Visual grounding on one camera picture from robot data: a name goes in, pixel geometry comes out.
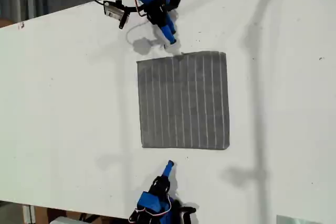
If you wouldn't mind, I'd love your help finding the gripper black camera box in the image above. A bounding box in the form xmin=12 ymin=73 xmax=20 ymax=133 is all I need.
xmin=103 ymin=0 xmax=131 ymax=30
xmin=178 ymin=205 xmax=197 ymax=224

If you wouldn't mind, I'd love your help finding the grey striped square towel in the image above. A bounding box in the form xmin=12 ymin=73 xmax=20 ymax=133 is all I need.
xmin=136 ymin=50 xmax=232 ymax=151

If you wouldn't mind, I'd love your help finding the white box under table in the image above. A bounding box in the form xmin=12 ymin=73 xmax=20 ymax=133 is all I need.
xmin=49 ymin=216 xmax=82 ymax=224

